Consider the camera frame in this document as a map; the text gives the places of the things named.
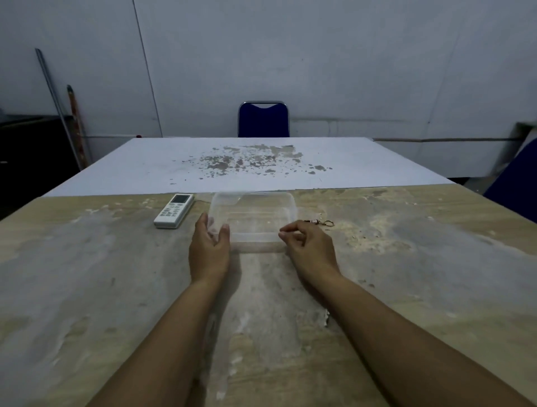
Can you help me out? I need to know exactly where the person's right hand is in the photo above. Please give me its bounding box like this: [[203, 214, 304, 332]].
[[279, 221, 342, 287]]

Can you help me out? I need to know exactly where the person's left hand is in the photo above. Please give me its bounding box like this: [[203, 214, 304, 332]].
[[188, 212, 231, 287]]

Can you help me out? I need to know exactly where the clear plastic container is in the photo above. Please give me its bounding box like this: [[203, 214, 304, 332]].
[[208, 191, 299, 245]]

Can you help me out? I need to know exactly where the person's right forearm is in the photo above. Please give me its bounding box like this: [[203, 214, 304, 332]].
[[303, 268, 535, 407]]

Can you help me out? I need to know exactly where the person's left forearm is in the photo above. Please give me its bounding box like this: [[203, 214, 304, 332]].
[[86, 275, 225, 407]]

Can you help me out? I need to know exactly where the white remote control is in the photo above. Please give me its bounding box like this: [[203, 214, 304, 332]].
[[153, 193, 196, 229]]

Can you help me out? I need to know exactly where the white board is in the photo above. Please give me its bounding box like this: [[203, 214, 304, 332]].
[[42, 137, 456, 198]]

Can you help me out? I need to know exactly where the blue padded chair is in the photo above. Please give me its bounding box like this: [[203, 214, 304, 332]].
[[237, 101, 290, 138]]

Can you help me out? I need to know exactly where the orange wooden stick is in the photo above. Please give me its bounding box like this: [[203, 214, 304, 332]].
[[67, 85, 92, 168]]

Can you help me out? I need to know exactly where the grey metal rod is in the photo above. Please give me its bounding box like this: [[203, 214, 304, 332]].
[[35, 48, 84, 172]]

